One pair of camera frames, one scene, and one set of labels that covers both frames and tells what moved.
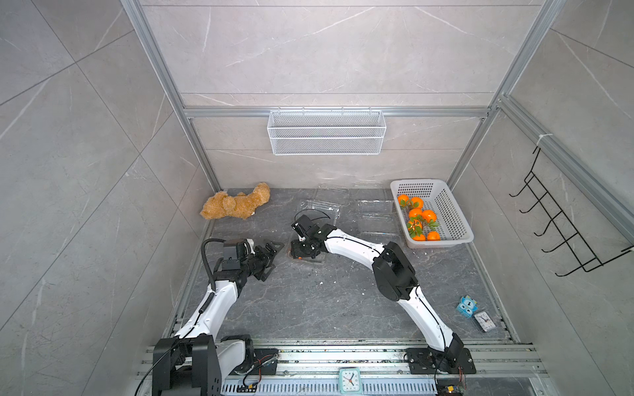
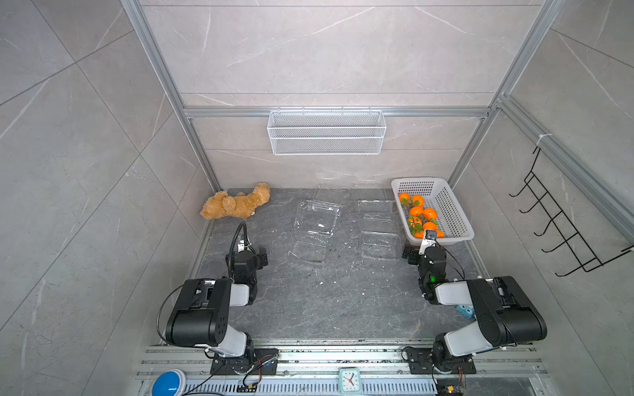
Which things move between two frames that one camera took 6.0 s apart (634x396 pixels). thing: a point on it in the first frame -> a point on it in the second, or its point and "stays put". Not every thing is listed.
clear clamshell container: [376, 209] stays put
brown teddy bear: [239, 205] stays put
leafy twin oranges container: [409, 202] stays put
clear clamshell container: [379, 237] stays put
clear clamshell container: [320, 212] -> [338, 195]
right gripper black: [297, 252] -> [414, 251]
